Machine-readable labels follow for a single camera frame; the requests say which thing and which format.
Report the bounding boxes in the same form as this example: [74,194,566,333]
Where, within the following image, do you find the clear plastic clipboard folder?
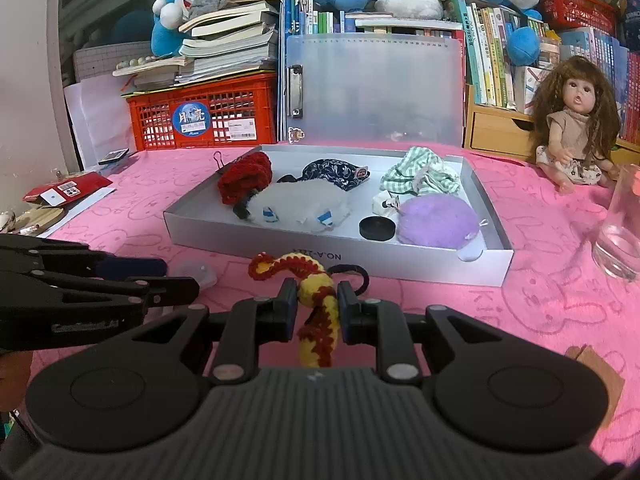
[284,35,466,147]

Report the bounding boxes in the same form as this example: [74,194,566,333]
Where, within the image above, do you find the white blue carton box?
[515,65,551,113]

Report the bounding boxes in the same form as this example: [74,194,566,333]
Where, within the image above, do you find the stack of worn books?
[112,0,281,97]

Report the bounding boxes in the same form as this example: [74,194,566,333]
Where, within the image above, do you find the clear plastic piece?
[172,259,217,291]

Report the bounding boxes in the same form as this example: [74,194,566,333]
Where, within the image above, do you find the black elastic loop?
[330,264,371,297]

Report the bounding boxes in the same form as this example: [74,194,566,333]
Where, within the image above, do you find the green checked doll garment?
[379,146,462,198]

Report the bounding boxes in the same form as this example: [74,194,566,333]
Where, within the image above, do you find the white grid board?
[74,44,156,83]

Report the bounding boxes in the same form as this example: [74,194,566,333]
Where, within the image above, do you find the red envelope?
[24,171,113,207]

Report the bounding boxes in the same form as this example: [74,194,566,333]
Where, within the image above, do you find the row of children's books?
[450,0,553,110]

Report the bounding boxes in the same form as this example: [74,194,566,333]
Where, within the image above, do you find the brown paper card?
[565,344,626,431]

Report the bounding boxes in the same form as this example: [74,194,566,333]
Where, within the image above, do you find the blue white cat plush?
[151,0,196,58]

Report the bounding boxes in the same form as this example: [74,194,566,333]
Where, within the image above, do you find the pink printed blanket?
[30,142,640,467]

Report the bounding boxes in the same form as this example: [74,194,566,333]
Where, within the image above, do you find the grey cloth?
[186,0,226,20]

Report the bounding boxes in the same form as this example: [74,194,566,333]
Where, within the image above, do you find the black round disc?
[359,216,397,241]

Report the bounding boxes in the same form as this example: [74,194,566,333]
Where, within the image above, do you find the white paper sheet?
[37,187,118,238]

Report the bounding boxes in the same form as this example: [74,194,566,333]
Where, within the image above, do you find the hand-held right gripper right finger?
[337,281,501,386]

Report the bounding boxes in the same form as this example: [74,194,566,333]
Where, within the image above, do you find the long-haired baby doll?
[531,56,624,195]

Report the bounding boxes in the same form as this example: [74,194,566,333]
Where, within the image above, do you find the red plastic crate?
[126,72,278,151]

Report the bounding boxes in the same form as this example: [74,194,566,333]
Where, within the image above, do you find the grey cardboard box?
[164,144,515,288]

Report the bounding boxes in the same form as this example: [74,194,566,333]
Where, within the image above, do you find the red knitted hat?
[217,152,274,207]

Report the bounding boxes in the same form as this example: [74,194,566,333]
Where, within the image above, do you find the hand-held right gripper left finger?
[132,277,299,386]

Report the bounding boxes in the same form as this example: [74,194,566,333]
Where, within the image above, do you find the white papers against wall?
[64,80,135,171]

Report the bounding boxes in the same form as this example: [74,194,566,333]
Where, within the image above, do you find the dark blue printed box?
[617,0,640,51]

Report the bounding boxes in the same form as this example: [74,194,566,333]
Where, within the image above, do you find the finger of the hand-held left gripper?
[0,234,168,278]
[0,269,201,311]

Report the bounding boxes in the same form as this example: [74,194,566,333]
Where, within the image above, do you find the red plastic basket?
[537,0,621,36]

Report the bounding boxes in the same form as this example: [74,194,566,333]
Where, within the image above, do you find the white fluffy plush toy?
[245,179,353,235]

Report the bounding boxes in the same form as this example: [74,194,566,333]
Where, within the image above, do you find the blue floral drawstring pouch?
[277,158,371,192]

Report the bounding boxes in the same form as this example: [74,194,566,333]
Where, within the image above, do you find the row of thin blue books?
[280,0,466,41]

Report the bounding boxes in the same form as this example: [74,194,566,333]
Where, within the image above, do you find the yellow red knitted scarf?
[248,252,342,368]

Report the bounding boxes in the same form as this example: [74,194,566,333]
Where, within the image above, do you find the clear glass cup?
[592,164,640,282]

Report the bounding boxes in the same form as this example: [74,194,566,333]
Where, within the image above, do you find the beige wooden board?
[0,207,66,237]

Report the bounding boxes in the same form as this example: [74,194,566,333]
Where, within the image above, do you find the wooden drawer organizer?
[464,85,640,166]

